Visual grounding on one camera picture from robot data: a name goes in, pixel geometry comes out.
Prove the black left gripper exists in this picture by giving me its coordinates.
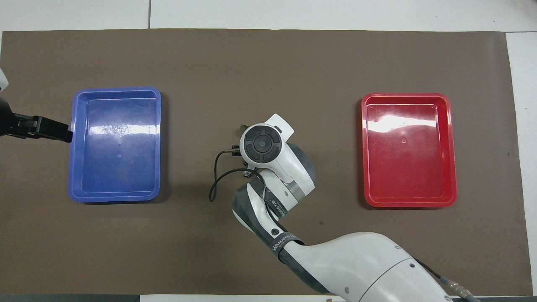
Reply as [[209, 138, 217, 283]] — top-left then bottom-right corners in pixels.
[[0, 96, 73, 143]]

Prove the blue plastic tray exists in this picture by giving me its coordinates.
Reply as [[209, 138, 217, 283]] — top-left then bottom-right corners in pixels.
[[68, 87, 162, 203]]

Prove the brown table mat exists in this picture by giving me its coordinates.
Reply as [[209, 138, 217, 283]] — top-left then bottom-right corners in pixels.
[[0, 29, 532, 296]]

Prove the red plastic tray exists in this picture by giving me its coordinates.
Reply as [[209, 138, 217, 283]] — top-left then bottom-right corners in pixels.
[[361, 93, 457, 208]]

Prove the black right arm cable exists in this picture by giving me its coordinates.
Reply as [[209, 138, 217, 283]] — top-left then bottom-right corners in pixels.
[[209, 149, 477, 302]]

